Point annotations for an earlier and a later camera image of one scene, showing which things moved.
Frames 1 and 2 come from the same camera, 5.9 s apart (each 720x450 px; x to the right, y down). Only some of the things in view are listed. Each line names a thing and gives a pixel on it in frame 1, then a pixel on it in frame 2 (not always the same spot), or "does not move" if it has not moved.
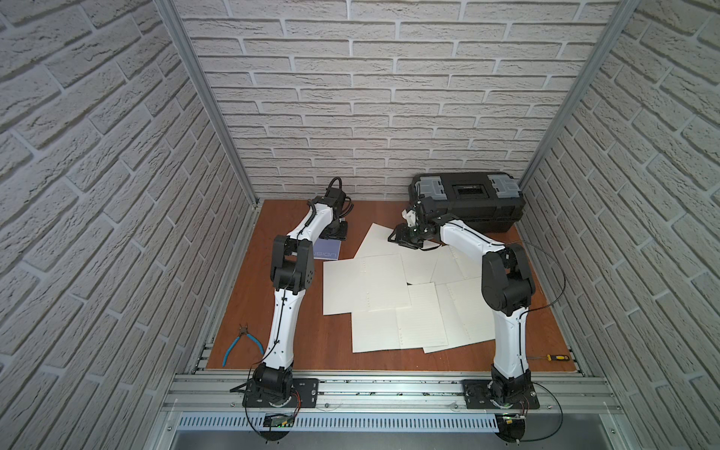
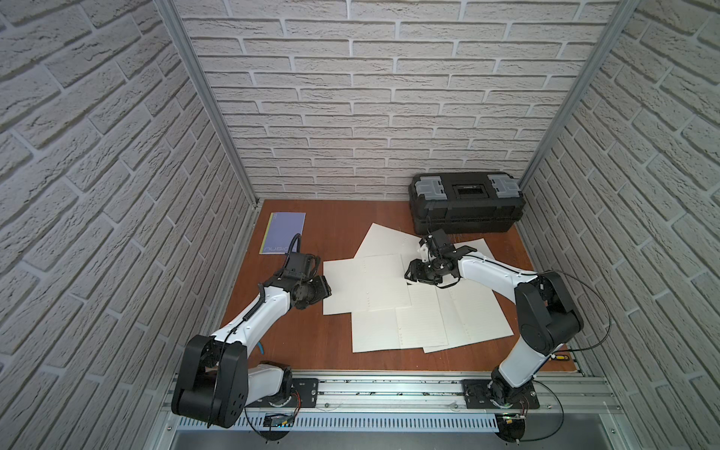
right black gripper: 402,236 to 414,269
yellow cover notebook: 367,283 does not move
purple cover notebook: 326,248 to 281,228
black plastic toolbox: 483,202 does not move
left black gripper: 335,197 to 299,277
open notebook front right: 468,318 does not move
